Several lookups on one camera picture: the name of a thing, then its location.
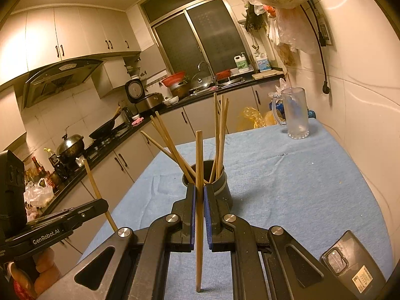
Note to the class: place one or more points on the metal range hood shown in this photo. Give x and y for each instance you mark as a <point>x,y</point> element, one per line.
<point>62,78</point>

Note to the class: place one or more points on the wall outlet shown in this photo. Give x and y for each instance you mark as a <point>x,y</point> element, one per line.
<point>325,34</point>

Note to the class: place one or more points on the green label detergent bottle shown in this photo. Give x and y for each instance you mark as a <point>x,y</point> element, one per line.
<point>242,64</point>

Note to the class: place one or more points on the kitchen window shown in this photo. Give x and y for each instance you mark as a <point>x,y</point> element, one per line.
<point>187,43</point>

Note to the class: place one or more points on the beige upper kitchen cabinets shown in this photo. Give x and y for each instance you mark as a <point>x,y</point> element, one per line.
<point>40,37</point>

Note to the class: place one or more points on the beige lower kitchen cabinets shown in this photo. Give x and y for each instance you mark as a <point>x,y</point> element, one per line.
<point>134,162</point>

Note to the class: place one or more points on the black frying pan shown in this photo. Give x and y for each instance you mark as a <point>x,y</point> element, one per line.
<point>101,129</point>

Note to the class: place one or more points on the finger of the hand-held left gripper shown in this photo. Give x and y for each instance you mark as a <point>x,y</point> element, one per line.
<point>93,209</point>

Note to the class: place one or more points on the group of wooden chopsticks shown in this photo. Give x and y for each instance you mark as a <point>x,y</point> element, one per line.
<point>221,131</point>

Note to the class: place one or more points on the metal wok with lid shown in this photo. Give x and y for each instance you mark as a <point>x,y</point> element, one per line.
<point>70,147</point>

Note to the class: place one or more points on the red bowl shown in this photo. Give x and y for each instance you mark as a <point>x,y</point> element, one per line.
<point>223,74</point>

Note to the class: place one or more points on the brown cooking pot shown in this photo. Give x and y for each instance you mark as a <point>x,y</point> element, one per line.
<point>179,91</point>

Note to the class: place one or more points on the wooden cutting board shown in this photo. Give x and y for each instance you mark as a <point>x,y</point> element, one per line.
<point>268,75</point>

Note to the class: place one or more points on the pink cloth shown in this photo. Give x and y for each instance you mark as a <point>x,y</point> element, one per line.
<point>137,121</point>

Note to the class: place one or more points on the black kitchen countertop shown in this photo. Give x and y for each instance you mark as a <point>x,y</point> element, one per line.
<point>203,93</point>

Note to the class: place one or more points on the white bowls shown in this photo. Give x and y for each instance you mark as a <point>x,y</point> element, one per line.
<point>171,100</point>

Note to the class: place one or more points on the blue plastic bag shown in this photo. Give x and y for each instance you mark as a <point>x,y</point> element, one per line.
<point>311,113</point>

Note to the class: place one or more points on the yellow plastic bag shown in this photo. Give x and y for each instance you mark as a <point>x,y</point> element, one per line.
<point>250,117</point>

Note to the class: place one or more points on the small clear plastic bag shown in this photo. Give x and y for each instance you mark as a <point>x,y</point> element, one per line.
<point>282,86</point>

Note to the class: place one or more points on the hanging clear plastic bag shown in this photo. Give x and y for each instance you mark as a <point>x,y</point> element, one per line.
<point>293,31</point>

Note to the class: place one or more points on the clear glass pitcher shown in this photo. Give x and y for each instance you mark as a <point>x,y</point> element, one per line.
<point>297,115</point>

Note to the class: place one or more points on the metal faucet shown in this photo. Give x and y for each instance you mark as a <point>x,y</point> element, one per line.
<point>214,78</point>

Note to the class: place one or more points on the dark sauce bottle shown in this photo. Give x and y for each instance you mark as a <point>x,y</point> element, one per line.
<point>52,162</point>

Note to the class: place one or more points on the red plastic basin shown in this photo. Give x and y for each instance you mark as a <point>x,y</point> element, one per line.
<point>172,79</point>

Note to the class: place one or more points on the black smartphone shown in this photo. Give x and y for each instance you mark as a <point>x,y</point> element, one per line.
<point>353,265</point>

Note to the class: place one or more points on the hanging tan bag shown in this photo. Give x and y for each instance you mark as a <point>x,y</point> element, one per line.
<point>286,54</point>

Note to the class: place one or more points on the blue label detergent bottle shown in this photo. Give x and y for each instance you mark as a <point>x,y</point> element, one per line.
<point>264,64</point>

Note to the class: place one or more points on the red label sauce bottle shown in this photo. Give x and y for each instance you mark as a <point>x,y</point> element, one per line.
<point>38,168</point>

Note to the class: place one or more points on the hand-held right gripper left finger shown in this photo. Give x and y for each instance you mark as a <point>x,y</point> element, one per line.
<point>192,215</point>

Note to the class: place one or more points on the glass pot lid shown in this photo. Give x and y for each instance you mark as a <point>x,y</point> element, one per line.
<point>201,81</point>

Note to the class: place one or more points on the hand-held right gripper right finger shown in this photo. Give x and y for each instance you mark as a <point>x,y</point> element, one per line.
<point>208,218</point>

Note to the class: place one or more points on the white plastic bag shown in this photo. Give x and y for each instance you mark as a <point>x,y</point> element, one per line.
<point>39,193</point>

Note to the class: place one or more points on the wooden chopstick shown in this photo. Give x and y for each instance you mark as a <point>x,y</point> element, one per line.
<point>199,162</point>
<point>93,184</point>

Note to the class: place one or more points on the beige kitchen cabinets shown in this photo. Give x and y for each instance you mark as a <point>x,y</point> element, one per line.
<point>134,162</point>
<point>40,37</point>

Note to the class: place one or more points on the blue table cloth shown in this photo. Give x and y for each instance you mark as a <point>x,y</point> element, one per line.
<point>281,178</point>

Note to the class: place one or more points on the dark grey utensil holder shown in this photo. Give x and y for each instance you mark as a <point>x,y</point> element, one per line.
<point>226,190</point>

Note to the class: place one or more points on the person's left hand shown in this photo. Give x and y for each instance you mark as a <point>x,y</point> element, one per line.
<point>47,262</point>

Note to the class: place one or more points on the gas stove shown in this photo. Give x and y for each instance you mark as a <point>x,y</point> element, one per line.
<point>93,146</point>

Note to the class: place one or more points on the rice cooker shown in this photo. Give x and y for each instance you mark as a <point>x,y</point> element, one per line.
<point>147,101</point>

